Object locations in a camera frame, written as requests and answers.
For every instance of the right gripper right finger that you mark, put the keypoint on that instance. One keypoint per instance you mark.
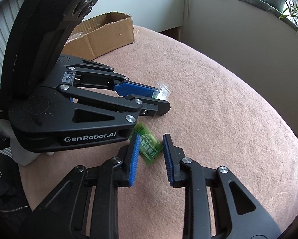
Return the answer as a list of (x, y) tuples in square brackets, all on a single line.
[(217, 204)]

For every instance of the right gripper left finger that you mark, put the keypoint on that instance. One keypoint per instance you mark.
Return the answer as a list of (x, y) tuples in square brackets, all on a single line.
[(85, 203)]

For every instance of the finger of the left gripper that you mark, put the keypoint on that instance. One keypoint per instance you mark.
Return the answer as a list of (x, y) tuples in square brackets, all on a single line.
[(151, 106), (126, 88)]

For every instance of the small green tablet candy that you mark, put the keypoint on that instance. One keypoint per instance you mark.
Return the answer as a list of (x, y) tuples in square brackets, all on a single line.
[(161, 92)]

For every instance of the green mint packet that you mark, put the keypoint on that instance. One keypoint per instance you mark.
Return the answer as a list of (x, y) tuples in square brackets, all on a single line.
[(150, 146)]

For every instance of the plush toy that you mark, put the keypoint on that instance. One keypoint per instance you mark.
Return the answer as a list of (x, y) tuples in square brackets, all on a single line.
[(19, 153)]

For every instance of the cardboard box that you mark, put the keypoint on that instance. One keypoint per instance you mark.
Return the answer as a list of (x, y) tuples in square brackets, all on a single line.
[(99, 35)]

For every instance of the pink table cloth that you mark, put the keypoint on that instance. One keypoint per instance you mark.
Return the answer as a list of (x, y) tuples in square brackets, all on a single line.
[(215, 117)]

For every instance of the white cabinet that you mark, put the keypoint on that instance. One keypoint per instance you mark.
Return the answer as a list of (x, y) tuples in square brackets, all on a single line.
[(157, 15)]

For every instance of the small trailing plant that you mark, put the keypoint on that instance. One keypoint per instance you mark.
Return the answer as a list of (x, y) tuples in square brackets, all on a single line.
[(291, 13)]

